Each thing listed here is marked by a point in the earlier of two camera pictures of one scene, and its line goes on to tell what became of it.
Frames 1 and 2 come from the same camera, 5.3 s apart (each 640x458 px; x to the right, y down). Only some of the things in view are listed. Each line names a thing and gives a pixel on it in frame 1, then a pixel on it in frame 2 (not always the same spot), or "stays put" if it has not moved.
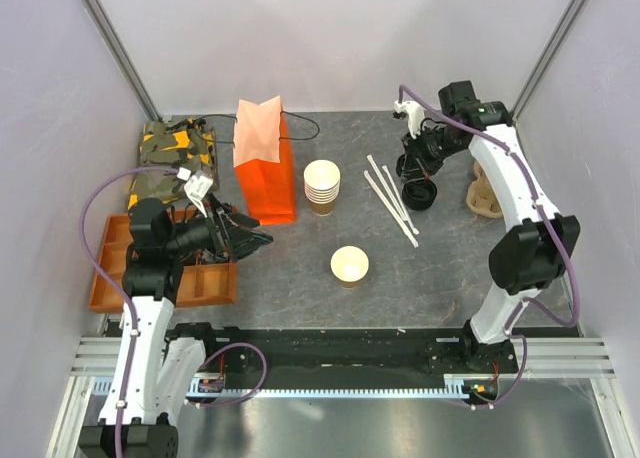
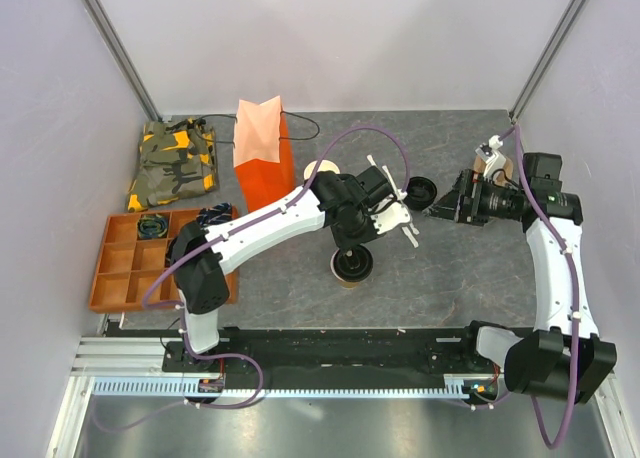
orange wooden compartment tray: x=196 y=284 stays put
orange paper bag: x=263 y=159 stays put
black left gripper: x=234 y=236 -> x=342 y=242
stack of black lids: x=419 y=194 stays put
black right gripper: x=413 y=149 -> x=455 y=206
